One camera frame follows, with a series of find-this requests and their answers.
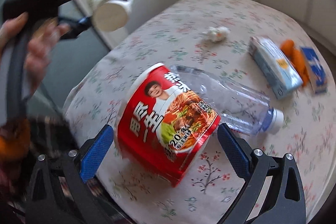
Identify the clear plastic water bottle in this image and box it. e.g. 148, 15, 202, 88
169, 65, 284, 136

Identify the white paper cup green print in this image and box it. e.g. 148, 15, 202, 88
88, 0, 134, 32

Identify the red instant noodle cup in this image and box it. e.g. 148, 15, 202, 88
114, 63, 220, 186

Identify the orange peel piece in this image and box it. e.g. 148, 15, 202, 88
280, 40, 309, 87

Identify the dark blue small carton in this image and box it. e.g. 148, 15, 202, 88
300, 47, 327, 94

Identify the person's left forearm sleeve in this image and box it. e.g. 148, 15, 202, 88
1, 116, 77, 202

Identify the person's left hand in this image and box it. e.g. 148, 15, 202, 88
1, 12, 70, 94

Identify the crumpled white tissue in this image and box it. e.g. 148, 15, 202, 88
202, 26, 230, 43

